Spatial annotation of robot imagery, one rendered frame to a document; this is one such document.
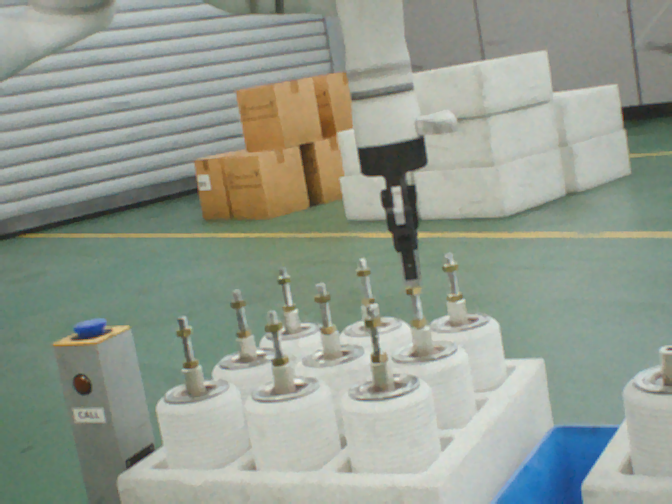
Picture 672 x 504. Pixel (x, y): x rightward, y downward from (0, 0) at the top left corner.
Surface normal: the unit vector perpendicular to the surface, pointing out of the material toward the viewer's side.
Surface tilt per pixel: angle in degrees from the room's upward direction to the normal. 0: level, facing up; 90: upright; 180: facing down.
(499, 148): 90
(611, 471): 0
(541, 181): 90
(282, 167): 90
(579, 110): 90
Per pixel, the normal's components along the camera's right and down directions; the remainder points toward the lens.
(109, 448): -0.43, 0.22
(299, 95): 0.68, 0.00
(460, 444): -0.17, -0.97
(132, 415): 0.88, -0.08
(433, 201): -0.69, 0.24
